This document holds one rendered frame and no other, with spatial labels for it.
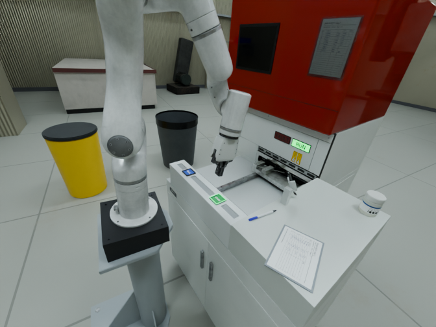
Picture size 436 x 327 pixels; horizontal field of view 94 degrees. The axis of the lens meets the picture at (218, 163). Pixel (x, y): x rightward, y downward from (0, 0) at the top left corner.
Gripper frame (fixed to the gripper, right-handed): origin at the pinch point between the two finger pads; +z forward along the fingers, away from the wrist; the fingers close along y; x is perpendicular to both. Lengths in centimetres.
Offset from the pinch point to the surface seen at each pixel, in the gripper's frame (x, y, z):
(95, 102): -497, -36, 83
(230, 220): 13.0, 0.0, 15.8
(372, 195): 42, -49, -5
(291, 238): 32.5, -12.6, 12.4
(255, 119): -36, -56, -15
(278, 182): 0, -50, 14
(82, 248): -99, 38, 122
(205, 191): -7.7, -2.0, 15.4
